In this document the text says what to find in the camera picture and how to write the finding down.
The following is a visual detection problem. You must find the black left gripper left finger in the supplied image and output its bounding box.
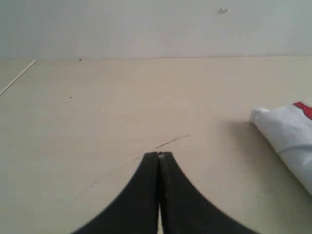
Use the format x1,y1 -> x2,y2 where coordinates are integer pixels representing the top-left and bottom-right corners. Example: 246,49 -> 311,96
74,152 -> 159,234

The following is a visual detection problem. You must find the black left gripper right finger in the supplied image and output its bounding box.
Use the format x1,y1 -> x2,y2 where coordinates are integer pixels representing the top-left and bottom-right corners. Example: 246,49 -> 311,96
158,152 -> 251,234

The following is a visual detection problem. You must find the white t-shirt red lettering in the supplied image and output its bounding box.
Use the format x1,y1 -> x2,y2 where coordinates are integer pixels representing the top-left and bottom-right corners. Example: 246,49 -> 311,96
250,98 -> 312,194

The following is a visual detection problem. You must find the small white wall fixture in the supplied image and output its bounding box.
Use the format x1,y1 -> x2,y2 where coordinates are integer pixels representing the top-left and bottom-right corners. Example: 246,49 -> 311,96
217,8 -> 229,15

